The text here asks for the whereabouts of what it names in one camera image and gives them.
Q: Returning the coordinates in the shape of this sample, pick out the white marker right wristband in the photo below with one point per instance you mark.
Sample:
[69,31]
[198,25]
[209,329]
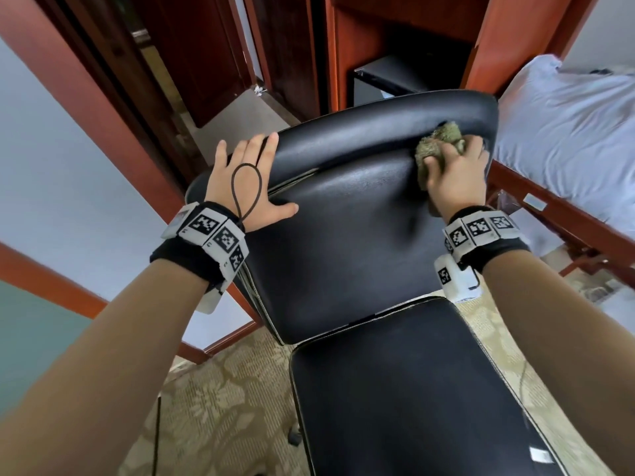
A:
[481,233]

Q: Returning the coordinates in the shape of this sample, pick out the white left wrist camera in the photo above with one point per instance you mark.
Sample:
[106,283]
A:
[209,299]

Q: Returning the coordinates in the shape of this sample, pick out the person's left hand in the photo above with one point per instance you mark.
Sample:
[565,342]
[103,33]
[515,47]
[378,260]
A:
[243,198]

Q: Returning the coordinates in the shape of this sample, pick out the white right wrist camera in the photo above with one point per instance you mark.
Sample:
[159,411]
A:
[454,277]

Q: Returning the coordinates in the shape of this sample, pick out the white marker left wristband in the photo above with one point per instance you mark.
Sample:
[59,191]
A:
[203,238]

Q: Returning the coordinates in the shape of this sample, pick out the person's left forearm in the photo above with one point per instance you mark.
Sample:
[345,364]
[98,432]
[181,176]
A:
[99,381]

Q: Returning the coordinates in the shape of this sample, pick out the person's right forearm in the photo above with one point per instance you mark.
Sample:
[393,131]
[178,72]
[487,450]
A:
[566,362]

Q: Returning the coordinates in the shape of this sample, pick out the black leather chair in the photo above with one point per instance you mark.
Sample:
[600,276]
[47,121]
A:
[397,391]

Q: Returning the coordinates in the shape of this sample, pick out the green cleaning cloth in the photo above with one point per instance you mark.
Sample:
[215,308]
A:
[435,141]

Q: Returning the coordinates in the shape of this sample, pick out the person's right hand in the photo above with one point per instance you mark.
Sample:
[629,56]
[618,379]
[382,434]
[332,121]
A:
[456,183]

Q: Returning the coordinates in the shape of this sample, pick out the wooden luggage rack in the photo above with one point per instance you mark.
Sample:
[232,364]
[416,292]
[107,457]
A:
[556,203]

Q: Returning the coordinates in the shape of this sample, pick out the white pillow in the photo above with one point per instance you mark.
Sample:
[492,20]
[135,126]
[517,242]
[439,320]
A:
[575,134]

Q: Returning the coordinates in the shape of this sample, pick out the white marker wristband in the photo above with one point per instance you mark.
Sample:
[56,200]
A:
[203,238]
[481,233]

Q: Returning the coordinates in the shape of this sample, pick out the frosted glass panel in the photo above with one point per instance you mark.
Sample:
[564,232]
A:
[40,352]

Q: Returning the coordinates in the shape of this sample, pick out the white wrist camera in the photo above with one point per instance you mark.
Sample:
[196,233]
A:
[454,277]
[209,299]

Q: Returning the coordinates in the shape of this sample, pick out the grey mini fridge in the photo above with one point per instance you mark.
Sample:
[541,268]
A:
[382,79]

